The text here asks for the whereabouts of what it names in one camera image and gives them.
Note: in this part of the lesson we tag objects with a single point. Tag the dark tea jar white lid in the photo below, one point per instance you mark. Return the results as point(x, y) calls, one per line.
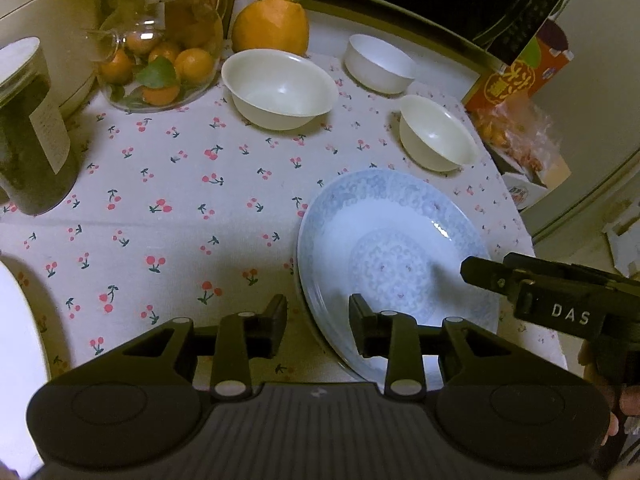
point(30, 160)

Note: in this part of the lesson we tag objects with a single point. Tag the clear snack bag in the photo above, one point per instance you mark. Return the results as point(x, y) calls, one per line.
point(520, 140)

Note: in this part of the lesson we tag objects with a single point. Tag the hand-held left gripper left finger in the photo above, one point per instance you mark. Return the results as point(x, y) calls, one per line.
point(272, 327)

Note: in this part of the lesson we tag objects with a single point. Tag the small white bowl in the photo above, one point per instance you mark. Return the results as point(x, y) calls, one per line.
point(435, 135)
point(380, 67)

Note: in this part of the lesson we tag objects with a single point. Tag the pile of small mandarins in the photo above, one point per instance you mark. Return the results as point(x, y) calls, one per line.
point(192, 62)

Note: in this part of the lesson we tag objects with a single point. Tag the glass jar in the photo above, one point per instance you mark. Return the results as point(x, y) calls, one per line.
point(165, 10)

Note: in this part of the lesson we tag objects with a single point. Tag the small white box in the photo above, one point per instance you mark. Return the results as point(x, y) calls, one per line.
point(522, 192)

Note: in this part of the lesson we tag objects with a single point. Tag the cherry print tablecloth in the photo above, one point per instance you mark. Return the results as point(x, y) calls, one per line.
point(175, 210)

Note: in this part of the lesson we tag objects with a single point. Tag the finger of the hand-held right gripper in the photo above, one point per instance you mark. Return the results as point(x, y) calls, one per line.
point(487, 277)

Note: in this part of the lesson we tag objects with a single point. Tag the white plate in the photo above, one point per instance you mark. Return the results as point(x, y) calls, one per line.
point(20, 350)

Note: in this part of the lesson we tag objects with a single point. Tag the large orange citrus fruit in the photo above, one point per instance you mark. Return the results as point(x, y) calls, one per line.
point(270, 25)

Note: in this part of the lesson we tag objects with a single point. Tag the white kitchen appliance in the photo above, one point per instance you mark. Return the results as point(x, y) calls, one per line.
point(50, 5)

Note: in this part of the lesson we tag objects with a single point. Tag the white cardboard scrap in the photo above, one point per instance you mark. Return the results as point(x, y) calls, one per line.
point(625, 240)

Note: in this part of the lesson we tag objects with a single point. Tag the blue patterned plate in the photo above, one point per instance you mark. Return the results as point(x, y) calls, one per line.
point(390, 240)

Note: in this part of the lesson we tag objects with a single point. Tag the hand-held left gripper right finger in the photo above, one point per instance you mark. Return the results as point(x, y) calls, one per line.
point(360, 325)

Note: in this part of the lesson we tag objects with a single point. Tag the orange snack box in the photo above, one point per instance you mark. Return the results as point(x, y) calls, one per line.
point(520, 75)

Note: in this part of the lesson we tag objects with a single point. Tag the large white bowl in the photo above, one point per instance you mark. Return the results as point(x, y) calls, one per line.
point(280, 90)

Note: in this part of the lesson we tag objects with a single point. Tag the person's right hand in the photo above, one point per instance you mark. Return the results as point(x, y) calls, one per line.
point(632, 410)

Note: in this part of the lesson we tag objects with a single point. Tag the white refrigerator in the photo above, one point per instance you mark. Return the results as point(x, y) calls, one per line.
point(600, 85)

